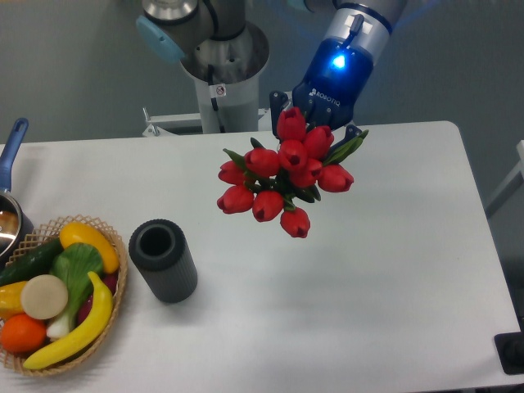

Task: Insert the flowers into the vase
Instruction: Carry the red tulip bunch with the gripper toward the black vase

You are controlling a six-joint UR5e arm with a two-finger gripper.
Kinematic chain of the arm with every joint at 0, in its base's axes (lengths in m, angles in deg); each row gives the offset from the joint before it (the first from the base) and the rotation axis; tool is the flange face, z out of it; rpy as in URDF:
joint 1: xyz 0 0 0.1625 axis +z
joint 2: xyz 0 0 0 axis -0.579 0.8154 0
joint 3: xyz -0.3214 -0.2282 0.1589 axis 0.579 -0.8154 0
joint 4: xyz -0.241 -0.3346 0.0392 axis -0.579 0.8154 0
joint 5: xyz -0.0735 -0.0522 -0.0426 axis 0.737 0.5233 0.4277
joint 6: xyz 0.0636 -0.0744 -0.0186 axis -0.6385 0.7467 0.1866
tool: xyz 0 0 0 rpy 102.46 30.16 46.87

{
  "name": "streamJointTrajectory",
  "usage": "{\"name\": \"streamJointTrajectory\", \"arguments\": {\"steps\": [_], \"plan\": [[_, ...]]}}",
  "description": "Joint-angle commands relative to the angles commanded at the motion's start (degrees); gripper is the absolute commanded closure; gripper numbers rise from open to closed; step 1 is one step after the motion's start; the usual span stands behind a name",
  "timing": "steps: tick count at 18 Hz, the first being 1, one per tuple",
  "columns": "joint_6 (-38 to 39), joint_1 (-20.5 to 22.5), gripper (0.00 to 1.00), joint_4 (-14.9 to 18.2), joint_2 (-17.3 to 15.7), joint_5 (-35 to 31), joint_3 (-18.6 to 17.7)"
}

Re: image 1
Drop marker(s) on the white frame at right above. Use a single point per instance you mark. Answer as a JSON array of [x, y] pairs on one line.
[[507, 187]]

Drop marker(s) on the green bok choy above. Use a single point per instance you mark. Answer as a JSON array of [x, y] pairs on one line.
[[72, 267]]

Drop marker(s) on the dark red vegetable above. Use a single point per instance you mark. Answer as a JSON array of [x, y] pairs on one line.
[[111, 281]]

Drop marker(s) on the woven wicker basket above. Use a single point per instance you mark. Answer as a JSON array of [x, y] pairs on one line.
[[45, 233]]

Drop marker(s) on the metal mounting bracket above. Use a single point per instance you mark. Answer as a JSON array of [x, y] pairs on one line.
[[172, 121]]

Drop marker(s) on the beige round slice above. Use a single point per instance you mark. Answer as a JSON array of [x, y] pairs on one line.
[[44, 297]]

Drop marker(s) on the orange fruit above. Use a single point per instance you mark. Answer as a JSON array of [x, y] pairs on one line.
[[21, 334]]

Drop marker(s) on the blue handled saucepan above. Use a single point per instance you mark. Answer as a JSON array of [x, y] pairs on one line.
[[15, 225]]

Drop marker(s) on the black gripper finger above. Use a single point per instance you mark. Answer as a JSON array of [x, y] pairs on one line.
[[277, 102], [349, 136]]

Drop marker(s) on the black device at edge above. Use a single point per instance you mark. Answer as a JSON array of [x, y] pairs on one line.
[[510, 351]]

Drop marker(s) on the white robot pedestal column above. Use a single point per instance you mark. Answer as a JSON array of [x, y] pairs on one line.
[[227, 73]]

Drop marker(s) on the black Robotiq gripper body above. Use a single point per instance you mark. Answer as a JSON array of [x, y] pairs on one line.
[[332, 84]]

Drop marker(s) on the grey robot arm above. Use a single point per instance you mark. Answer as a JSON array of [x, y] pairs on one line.
[[173, 29]]

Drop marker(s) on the dark grey ribbed vase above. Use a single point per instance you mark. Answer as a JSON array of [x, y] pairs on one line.
[[159, 250]]

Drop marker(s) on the yellow bell pepper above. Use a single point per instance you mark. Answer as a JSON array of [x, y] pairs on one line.
[[10, 300]]

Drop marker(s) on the dark green cucumber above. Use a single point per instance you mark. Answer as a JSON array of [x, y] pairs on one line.
[[31, 264]]

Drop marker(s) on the yellow banana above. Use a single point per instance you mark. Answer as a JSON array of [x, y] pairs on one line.
[[83, 335]]

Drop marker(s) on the red tulip bouquet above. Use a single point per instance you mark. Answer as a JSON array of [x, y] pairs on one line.
[[266, 182]]

